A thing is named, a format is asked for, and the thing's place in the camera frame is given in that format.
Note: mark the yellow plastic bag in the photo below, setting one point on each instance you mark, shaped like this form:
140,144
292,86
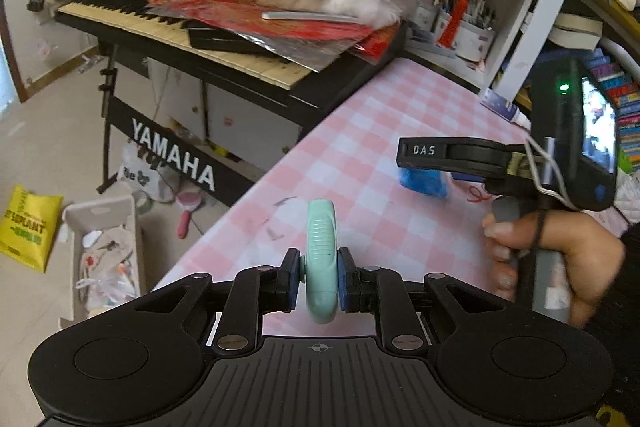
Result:
28,227

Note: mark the pink checkered tablecloth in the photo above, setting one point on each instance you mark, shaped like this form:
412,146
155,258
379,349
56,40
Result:
350,159

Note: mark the row of colourful books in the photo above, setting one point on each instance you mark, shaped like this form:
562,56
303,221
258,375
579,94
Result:
623,90

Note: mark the small spray bottle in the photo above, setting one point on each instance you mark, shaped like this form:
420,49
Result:
504,109

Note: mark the person's right hand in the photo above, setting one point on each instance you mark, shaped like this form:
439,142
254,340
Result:
592,255

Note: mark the white pen holder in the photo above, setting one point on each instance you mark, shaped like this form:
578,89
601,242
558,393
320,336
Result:
472,43

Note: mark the keyboard stand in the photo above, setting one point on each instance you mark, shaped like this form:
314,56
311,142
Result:
195,165

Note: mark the red foil papers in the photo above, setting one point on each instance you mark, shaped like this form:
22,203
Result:
308,40

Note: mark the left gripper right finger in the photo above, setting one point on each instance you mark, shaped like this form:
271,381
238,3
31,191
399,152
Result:
393,302

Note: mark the white floor storage bin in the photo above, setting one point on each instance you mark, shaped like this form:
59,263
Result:
106,257

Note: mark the mint green device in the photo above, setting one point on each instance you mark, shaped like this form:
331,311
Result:
321,262

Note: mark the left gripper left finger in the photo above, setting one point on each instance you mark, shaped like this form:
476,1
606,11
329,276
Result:
255,292

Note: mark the black Yamaha keyboard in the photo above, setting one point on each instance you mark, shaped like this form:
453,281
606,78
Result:
225,60

